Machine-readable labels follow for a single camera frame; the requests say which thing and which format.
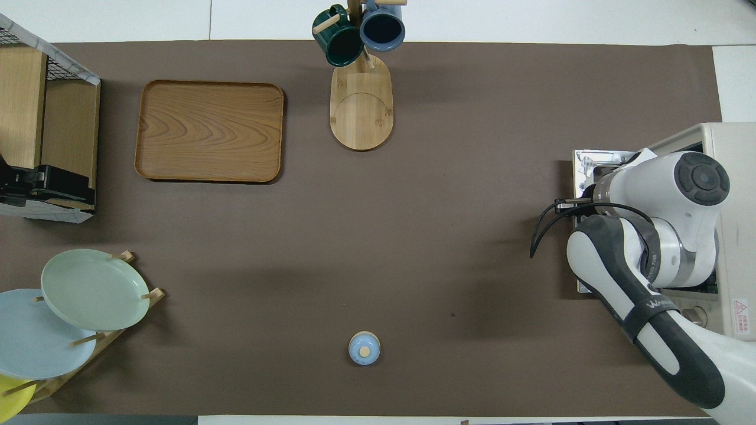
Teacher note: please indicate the white toaster oven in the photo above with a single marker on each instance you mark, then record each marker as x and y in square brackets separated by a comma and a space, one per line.
[738, 147]

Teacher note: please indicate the wooden plate rack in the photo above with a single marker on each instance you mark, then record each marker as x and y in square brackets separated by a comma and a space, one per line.
[150, 293]

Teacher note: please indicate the toaster oven glass door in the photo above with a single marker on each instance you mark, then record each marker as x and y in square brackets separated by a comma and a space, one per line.
[602, 158]

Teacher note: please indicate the yellow plate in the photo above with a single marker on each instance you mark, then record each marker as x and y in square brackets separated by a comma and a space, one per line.
[12, 401]

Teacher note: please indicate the blue mug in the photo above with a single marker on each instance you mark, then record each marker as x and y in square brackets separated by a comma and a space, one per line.
[383, 29]

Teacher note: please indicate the wooden serving tray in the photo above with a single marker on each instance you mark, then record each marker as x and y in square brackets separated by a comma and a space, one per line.
[236, 136]

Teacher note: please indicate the dark green mug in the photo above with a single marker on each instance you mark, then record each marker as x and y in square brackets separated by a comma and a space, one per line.
[345, 52]

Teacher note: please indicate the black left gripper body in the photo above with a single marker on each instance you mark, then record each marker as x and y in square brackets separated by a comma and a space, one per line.
[20, 186]

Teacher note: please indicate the light blue smooth plate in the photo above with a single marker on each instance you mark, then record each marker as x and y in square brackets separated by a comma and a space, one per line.
[29, 336]

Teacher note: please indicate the brown table mat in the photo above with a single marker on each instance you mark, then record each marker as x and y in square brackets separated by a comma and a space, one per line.
[413, 206]

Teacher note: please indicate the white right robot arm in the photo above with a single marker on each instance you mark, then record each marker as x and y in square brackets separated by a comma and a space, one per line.
[649, 189]

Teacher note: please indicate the grey cloth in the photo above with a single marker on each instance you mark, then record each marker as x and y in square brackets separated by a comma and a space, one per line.
[77, 69]

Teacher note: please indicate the wooden mug tree stand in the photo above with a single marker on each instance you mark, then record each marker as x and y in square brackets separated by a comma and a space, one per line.
[361, 112]

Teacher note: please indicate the grey white marbled panel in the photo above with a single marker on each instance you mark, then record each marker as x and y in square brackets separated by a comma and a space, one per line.
[59, 213]

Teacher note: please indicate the pale green plate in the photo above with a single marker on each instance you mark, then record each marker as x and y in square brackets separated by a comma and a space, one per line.
[88, 289]

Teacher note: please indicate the silver oven knob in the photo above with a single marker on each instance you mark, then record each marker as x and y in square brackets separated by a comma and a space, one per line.
[699, 317]

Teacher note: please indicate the small blue lidded jar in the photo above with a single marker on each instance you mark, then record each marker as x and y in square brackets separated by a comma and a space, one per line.
[364, 348]

